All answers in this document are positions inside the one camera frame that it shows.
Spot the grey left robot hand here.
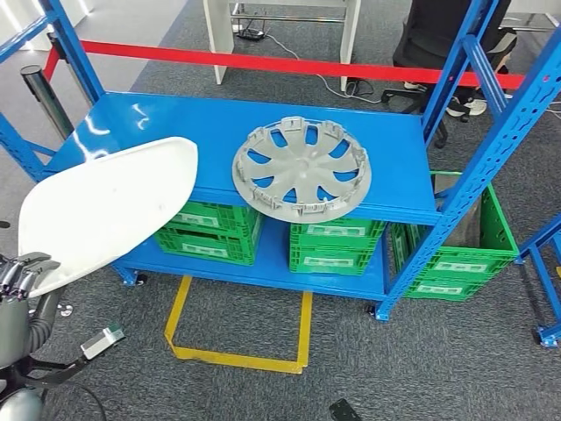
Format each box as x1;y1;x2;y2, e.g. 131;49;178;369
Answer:
0;253;62;371

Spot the white cable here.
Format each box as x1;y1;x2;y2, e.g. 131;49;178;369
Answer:
264;33;382;106

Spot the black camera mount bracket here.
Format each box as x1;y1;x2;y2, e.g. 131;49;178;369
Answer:
0;353;90;391

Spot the blue metal shelf rack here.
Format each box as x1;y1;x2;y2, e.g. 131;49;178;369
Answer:
518;213;561;348
0;0;561;324

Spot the black power strip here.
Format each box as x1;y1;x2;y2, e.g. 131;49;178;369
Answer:
236;25;266;42

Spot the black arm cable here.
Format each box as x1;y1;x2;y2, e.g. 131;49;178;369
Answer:
41;382;109;421

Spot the black office chair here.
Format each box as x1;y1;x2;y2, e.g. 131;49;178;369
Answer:
380;0;519;149

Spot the grey wheel hubcap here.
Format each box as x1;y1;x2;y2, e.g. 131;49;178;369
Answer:
231;116;372;224

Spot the dark robot body part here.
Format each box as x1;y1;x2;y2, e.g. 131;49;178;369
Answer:
328;399;363;421

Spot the chrome stanchion post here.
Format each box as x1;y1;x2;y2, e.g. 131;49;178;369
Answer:
20;65;75;142

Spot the white desk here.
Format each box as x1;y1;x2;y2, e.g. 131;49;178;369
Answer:
202;0;363;93

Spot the silver stanchion black belt head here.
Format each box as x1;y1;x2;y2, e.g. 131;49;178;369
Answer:
46;32;94;107

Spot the white plastic body panel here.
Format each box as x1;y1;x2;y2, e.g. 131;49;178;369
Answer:
17;136;199;298

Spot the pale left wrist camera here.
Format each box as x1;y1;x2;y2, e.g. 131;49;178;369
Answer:
80;325;127;361

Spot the red barrier belt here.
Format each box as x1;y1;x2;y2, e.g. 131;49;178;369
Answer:
42;39;526;91

